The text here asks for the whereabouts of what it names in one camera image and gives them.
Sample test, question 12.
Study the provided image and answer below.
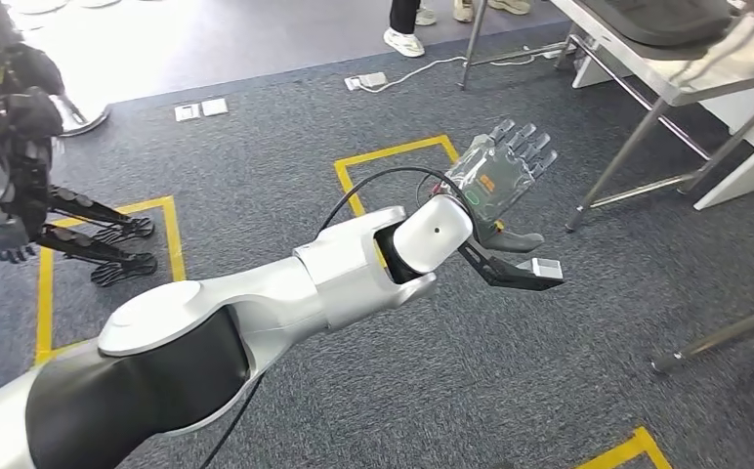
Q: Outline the person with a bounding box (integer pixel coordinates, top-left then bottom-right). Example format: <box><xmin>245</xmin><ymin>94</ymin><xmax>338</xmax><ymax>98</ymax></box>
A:
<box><xmin>452</xmin><ymin>0</ymin><xmax>533</xmax><ymax>23</ymax></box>
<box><xmin>383</xmin><ymin>0</ymin><xmax>439</xmax><ymax>60</ymax></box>

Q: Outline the round stand base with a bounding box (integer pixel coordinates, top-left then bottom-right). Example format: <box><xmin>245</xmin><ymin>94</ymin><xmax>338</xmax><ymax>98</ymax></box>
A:
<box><xmin>50</xmin><ymin>93</ymin><xmax>111</xmax><ymax>138</ymax></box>

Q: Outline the humanoid robot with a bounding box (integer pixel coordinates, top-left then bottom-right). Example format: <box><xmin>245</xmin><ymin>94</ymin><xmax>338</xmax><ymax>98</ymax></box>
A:
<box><xmin>0</xmin><ymin>0</ymin><xmax>158</xmax><ymax>289</ymax></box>

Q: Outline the dark moulded panel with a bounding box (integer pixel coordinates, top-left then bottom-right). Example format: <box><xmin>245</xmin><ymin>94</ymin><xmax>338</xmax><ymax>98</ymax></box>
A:
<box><xmin>573</xmin><ymin>0</ymin><xmax>735</xmax><ymax>48</ymax></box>

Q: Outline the steel table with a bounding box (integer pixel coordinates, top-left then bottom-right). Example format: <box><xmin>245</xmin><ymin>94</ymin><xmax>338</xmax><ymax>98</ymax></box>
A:
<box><xmin>459</xmin><ymin>0</ymin><xmax>754</xmax><ymax>233</ymax></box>

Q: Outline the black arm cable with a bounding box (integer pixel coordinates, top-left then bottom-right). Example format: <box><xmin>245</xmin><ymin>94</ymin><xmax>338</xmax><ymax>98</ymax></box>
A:
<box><xmin>198</xmin><ymin>166</ymin><xmax>482</xmax><ymax>469</ymax></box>

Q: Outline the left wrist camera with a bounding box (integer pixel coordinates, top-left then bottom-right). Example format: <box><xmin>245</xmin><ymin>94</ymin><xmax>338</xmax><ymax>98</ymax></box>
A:
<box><xmin>457</xmin><ymin>240</ymin><xmax>566</xmax><ymax>292</ymax></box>

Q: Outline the white power cable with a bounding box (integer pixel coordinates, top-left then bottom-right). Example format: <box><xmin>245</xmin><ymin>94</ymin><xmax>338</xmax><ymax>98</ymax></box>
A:
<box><xmin>357</xmin><ymin>43</ymin><xmax>577</xmax><ymax>95</ymax></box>

